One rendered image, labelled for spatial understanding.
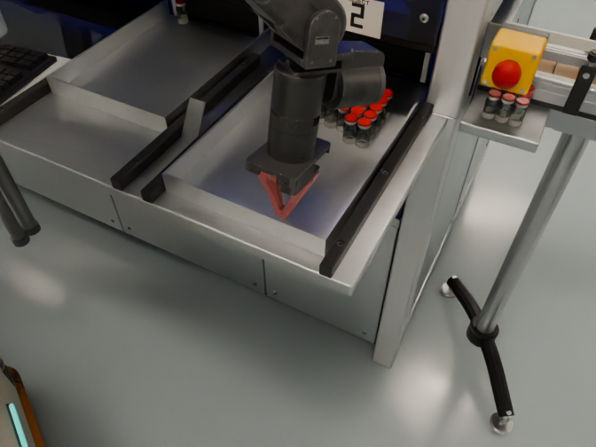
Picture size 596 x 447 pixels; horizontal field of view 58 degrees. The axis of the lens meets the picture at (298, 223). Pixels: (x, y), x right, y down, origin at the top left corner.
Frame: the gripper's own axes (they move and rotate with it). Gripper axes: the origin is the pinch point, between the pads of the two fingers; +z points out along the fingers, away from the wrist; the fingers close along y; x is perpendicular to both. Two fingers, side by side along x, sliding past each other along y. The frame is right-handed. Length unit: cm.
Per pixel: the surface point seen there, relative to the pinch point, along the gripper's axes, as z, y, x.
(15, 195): 57, 29, 97
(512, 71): -15.1, 30.7, -19.3
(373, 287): 50, 47, -7
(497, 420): 81, 51, -48
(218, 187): 4.1, 4.4, 12.6
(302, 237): 2.3, -0.5, -3.6
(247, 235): 5.1, -1.4, 4.0
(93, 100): 2.5, 10.9, 42.5
